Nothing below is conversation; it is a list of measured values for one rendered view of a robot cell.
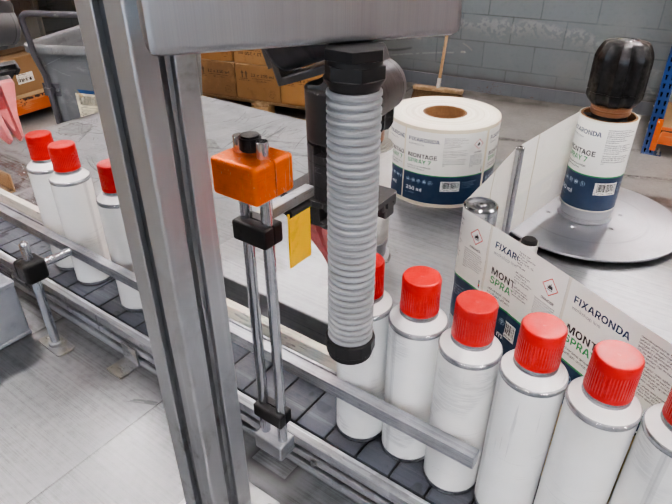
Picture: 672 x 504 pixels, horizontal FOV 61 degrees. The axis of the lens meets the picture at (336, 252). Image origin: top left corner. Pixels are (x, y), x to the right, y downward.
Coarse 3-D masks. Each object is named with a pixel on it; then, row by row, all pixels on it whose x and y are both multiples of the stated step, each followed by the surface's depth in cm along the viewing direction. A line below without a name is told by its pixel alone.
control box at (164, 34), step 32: (160, 0) 26; (192, 0) 26; (224, 0) 27; (256, 0) 27; (288, 0) 28; (320, 0) 28; (352, 0) 29; (384, 0) 29; (416, 0) 30; (448, 0) 31; (160, 32) 27; (192, 32) 27; (224, 32) 28; (256, 32) 28; (288, 32) 29; (320, 32) 29; (352, 32) 30; (384, 32) 30; (416, 32) 31; (448, 32) 32
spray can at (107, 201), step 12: (108, 168) 67; (108, 180) 67; (108, 192) 68; (108, 204) 68; (108, 216) 69; (120, 216) 69; (108, 228) 70; (120, 228) 70; (108, 240) 71; (120, 240) 71; (120, 252) 71; (120, 264) 72; (132, 264) 73; (120, 288) 75; (132, 288) 74; (132, 300) 75
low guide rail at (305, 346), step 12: (0, 192) 100; (12, 204) 98; (24, 204) 96; (36, 216) 95; (228, 300) 73; (228, 312) 72; (240, 312) 71; (264, 324) 69; (288, 336) 67; (300, 336) 67; (300, 348) 66; (312, 348) 65; (324, 348) 65; (324, 360) 65
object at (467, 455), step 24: (0, 216) 85; (48, 240) 78; (96, 264) 72; (240, 336) 60; (288, 360) 56; (336, 384) 54; (360, 408) 53; (384, 408) 51; (408, 432) 50; (432, 432) 49; (456, 456) 48
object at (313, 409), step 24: (24, 216) 100; (0, 240) 93; (24, 240) 93; (72, 288) 81; (96, 288) 81; (120, 312) 76; (240, 360) 68; (240, 384) 65; (288, 384) 65; (312, 384) 65; (312, 408) 62; (336, 408) 62; (312, 432) 59; (336, 432) 59; (360, 456) 57; (384, 456) 57; (408, 480) 54
